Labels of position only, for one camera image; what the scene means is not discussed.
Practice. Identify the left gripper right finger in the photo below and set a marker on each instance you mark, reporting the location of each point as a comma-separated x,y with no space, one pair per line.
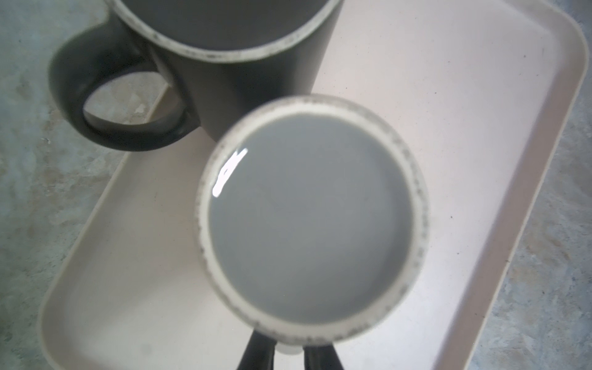
322,358

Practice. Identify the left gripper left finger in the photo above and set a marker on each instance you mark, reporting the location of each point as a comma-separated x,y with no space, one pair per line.
259,353

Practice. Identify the grey mug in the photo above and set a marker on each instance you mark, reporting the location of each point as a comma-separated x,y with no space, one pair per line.
312,219

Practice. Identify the black mug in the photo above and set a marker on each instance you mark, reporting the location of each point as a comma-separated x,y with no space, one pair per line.
222,58

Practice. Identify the beige rectangular tray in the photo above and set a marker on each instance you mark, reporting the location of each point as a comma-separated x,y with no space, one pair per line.
480,91

